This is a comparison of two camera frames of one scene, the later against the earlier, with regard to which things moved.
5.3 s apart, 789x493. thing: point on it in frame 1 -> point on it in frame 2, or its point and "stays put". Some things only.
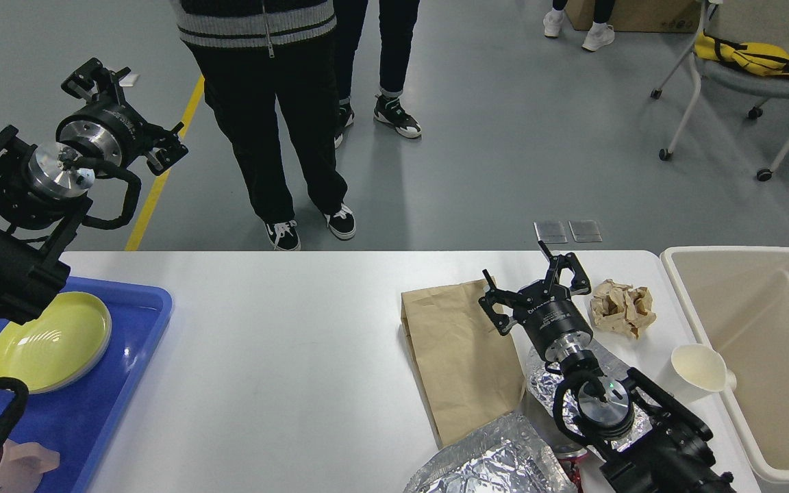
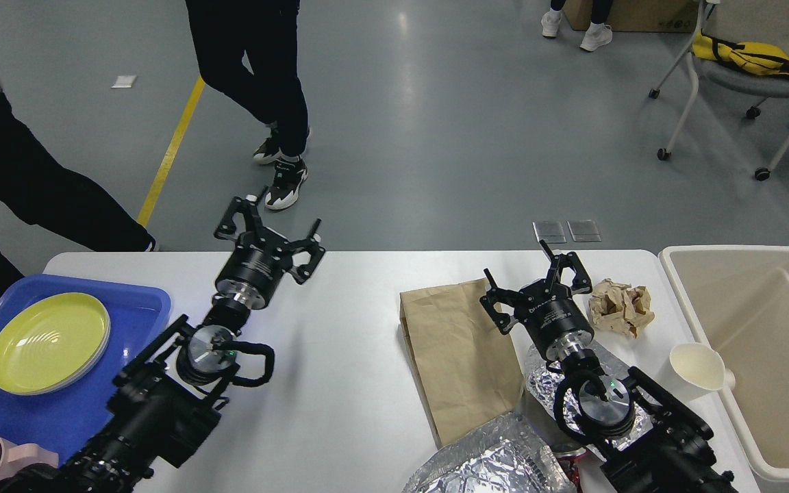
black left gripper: x=107 y=129 -> x=260 y=256
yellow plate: x=58 y=349 stays put
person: x=396 y=20 -> x=248 y=52
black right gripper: x=552 y=320 stays put
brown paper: x=622 y=309 stays put
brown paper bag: x=469 y=373 stays put
